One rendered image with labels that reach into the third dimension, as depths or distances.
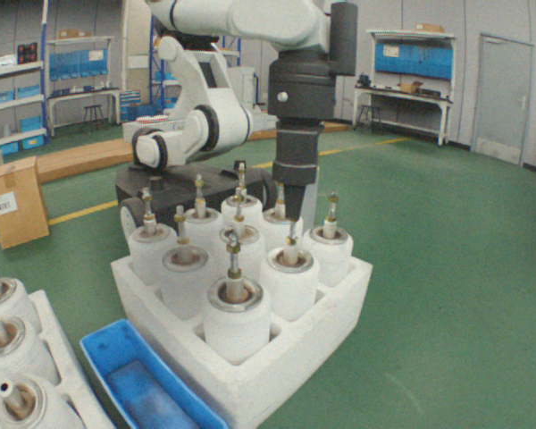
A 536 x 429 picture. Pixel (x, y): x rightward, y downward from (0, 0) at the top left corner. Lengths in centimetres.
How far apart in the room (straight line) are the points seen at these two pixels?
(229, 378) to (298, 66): 39
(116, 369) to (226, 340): 32
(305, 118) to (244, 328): 26
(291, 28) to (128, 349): 61
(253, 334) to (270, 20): 39
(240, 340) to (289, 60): 35
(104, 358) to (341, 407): 46
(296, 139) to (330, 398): 46
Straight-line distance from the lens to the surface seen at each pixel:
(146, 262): 54
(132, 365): 65
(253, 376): 39
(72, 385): 43
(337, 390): 60
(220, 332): 38
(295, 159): 35
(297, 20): 34
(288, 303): 45
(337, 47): 36
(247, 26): 37
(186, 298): 45
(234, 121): 84
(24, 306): 52
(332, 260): 52
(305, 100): 34
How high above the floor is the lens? 50
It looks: 24 degrees down
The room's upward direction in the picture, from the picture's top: 2 degrees clockwise
